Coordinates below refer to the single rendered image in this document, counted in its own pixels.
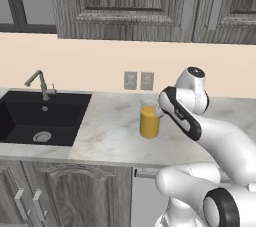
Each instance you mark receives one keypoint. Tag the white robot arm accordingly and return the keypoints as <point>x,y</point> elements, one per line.
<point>216,137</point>

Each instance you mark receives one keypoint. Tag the glass pitcher with orange juice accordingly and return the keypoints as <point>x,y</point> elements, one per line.
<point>149,123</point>

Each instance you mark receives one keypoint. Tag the black kitchen sink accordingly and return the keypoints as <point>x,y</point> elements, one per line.
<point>43,117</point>

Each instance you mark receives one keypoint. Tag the grey metal tap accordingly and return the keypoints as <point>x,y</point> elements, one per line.
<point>41,84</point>

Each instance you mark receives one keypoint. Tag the grey wood upper cupboard door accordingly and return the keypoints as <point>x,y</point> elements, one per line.
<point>230,6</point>
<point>123,4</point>

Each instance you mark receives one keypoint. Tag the grey wood cupboard door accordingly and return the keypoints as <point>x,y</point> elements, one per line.
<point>11,197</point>
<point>86,197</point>
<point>123,4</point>
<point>230,6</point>

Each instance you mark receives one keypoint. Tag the grey dishwasher front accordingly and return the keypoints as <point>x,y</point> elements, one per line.
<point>146,201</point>

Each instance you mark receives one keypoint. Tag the grey wood lower cupboard door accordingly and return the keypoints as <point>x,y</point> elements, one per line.
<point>11,197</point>
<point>86,197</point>

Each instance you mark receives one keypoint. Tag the dark framed window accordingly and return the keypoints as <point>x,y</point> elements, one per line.
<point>25,1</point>

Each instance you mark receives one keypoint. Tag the grey wall switch plate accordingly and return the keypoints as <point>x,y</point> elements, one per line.
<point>130,80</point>

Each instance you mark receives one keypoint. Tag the grey wall socket plate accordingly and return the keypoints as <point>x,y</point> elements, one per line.
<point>147,81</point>

